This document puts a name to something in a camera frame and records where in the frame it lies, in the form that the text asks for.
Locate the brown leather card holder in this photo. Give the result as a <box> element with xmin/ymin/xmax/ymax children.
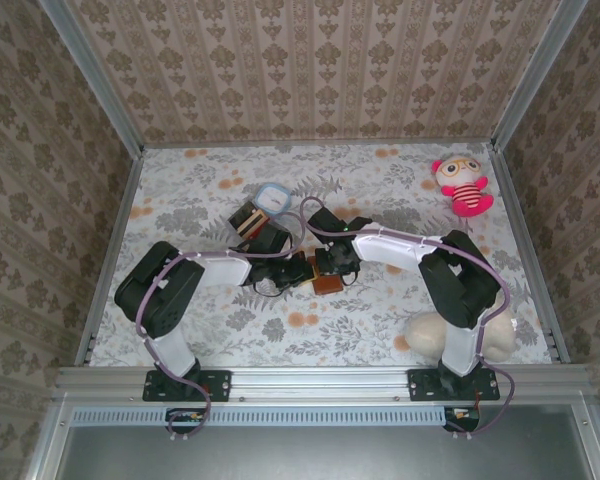
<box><xmin>307</xmin><ymin>255</ymin><xmax>345</xmax><ymax>296</ymax></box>

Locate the floral patterned table cover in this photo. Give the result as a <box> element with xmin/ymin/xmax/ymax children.
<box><xmin>87</xmin><ymin>142</ymin><xmax>554</xmax><ymax>369</ymax></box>

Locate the square translucent plastic box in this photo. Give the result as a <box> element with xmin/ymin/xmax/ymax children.
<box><xmin>255</xmin><ymin>183</ymin><xmax>294</xmax><ymax>217</ymax></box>

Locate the cream plush toy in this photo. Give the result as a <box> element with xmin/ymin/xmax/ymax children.
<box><xmin>393</xmin><ymin>307</ymin><xmax>519</xmax><ymax>364</ymax></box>

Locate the pink striped plush doll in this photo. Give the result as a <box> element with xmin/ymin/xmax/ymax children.
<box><xmin>431</xmin><ymin>156</ymin><xmax>496</xmax><ymax>219</ymax></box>

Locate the grey metal sheet panel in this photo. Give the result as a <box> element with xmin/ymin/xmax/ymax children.
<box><xmin>54</xmin><ymin>404</ymin><xmax>596</xmax><ymax>480</ymax></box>

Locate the long aluminium base rail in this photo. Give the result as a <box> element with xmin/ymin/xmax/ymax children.
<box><xmin>54</xmin><ymin>364</ymin><xmax>594</xmax><ymax>401</ymax></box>

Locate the short aluminium wall rail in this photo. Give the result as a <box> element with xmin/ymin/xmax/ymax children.
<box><xmin>142</xmin><ymin>139</ymin><xmax>496</xmax><ymax>150</ymax></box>

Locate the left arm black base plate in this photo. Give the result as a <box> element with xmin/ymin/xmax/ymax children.
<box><xmin>142</xmin><ymin>368</ymin><xmax>232</xmax><ymax>403</ymax></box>

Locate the grey slotted cable duct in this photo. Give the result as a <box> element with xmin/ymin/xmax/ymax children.
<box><xmin>72</xmin><ymin>405</ymin><xmax>449</xmax><ymax>427</ymax></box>

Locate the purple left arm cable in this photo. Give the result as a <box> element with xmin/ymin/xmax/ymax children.
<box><xmin>134</xmin><ymin>210</ymin><xmax>306</xmax><ymax>444</ymax></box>

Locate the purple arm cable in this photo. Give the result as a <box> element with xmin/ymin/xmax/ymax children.
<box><xmin>299</xmin><ymin>196</ymin><xmax>517</xmax><ymax>441</ymax></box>
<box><xmin>134</xmin><ymin>210</ymin><xmax>306</xmax><ymax>444</ymax></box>

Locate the left aluminium side rail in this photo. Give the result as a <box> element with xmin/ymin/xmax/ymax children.
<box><xmin>74</xmin><ymin>149</ymin><xmax>146</xmax><ymax>366</ymax></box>

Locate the aluminium side rail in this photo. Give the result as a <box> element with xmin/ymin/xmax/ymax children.
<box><xmin>74</xmin><ymin>149</ymin><xmax>146</xmax><ymax>366</ymax></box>
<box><xmin>494</xmin><ymin>147</ymin><xmax>571</xmax><ymax>364</ymax></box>

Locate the right aluminium side rail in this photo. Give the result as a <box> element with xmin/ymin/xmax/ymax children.
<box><xmin>494</xmin><ymin>147</ymin><xmax>571</xmax><ymax>364</ymax></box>

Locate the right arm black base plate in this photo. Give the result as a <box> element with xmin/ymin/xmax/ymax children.
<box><xmin>407</xmin><ymin>368</ymin><xmax>501</xmax><ymax>403</ymax></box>

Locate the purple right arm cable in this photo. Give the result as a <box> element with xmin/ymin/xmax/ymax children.
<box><xmin>299</xmin><ymin>196</ymin><xmax>517</xmax><ymax>441</ymax></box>

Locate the left aluminium corner post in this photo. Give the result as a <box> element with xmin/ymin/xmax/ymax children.
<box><xmin>37</xmin><ymin>0</ymin><xmax>146</xmax><ymax>154</ymax></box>

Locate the aluminium corner post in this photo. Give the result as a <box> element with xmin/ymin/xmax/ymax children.
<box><xmin>37</xmin><ymin>0</ymin><xmax>146</xmax><ymax>154</ymax></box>
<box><xmin>492</xmin><ymin>0</ymin><xmax>594</xmax><ymax>151</ymax></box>

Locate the right aluminium corner post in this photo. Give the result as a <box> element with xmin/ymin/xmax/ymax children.
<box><xmin>492</xmin><ymin>0</ymin><xmax>594</xmax><ymax>151</ymax></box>

